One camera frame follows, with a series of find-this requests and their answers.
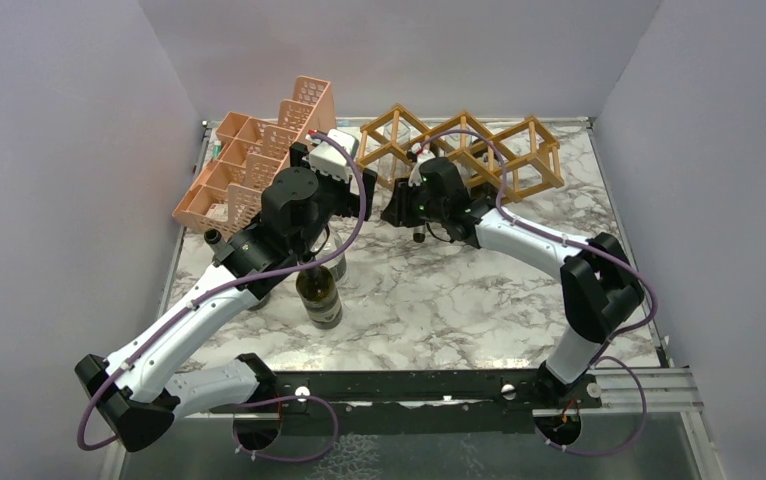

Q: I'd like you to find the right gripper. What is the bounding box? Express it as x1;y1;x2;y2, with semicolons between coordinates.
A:
382;176;448;227

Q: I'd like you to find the clear square glass bottle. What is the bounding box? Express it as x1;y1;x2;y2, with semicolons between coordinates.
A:
380;119;412;178

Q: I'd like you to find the clear bottle dark label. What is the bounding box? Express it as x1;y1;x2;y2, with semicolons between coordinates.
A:
316;225;349;286

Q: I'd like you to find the green bottle white label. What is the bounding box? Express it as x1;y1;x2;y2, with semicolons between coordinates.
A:
295;266;343;330

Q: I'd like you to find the wooden wine rack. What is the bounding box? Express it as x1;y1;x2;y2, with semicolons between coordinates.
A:
357;104;565;204

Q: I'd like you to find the green Primitivo wine bottle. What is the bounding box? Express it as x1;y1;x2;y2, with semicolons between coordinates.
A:
412;226;426;243

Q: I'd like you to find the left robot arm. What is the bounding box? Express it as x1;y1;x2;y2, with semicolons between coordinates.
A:
75;130;376;452

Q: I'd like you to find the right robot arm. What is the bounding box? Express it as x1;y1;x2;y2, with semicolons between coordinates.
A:
381;157;644;407

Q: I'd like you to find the pink plastic organizer rack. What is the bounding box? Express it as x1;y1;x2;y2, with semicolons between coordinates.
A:
173;76;336;237

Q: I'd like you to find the green bottle far left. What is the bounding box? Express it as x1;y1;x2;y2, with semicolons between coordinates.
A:
203;228;272;313

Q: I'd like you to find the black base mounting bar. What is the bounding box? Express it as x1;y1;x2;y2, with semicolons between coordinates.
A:
212;369;602;436

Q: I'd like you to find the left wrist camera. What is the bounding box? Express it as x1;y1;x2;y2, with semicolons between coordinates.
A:
308;128;360;184

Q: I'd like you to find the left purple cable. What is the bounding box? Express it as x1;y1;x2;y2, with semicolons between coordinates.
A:
76;129;372;465

